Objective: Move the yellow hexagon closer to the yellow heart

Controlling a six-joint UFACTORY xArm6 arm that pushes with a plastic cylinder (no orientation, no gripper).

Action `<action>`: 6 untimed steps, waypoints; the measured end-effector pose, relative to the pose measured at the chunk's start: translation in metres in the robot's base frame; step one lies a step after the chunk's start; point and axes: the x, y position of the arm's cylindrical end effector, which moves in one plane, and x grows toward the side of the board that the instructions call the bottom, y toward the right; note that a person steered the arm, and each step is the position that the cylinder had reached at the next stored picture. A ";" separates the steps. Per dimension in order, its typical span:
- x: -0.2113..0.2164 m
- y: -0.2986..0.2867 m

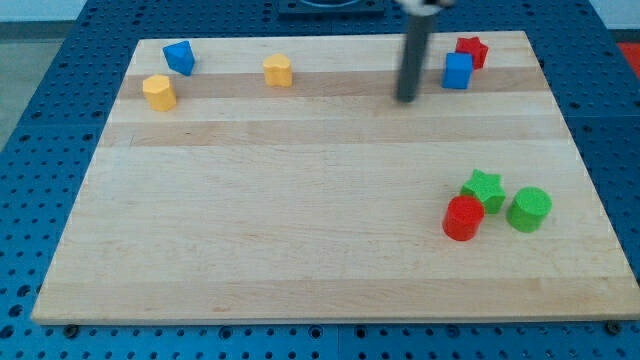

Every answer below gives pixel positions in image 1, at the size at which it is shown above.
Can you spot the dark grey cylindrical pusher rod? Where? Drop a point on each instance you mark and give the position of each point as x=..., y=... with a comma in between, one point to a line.
x=419, y=29

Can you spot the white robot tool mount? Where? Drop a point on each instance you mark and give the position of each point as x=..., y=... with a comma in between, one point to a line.
x=425, y=7

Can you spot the yellow heart block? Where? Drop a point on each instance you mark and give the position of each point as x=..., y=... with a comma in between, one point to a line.
x=277, y=70

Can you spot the yellow hexagon block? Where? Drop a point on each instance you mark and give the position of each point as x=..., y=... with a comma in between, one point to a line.
x=159, y=93

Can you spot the blue cube block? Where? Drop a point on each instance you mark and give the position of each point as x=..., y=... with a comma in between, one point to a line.
x=457, y=71

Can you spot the red star block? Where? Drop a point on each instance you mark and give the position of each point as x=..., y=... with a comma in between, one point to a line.
x=475, y=48

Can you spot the green star block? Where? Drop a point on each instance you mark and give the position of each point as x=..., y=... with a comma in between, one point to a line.
x=487, y=188

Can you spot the red cylinder block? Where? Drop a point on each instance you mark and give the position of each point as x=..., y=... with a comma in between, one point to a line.
x=463, y=217

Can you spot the light wooden board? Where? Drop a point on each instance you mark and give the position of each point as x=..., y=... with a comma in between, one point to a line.
x=323, y=202

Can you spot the green cylinder block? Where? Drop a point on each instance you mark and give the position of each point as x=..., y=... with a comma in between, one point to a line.
x=529, y=209

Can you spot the blue triangle block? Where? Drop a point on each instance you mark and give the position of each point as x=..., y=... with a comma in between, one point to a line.
x=180, y=57

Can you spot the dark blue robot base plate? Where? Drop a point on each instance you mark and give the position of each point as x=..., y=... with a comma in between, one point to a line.
x=328, y=8

